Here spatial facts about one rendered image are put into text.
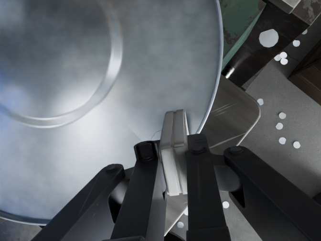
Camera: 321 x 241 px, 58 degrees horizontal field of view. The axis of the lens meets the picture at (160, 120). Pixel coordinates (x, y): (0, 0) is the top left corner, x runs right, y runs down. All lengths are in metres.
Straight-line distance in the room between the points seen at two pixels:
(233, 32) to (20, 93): 0.25
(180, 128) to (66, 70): 0.12
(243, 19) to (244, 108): 0.18
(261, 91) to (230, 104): 0.81
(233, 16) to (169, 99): 0.19
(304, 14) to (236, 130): 0.24
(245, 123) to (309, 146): 0.85
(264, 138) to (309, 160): 0.16
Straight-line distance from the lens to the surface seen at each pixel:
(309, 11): 0.44
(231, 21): 0.39
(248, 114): 0.23
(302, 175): 1.08
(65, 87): 0.25
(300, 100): 1.07
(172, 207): 0.24
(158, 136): 0.23
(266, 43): 0.38
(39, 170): 0.26
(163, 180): 0.16
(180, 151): 0.15
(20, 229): 0.46
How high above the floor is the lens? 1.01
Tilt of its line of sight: 83 degrees down
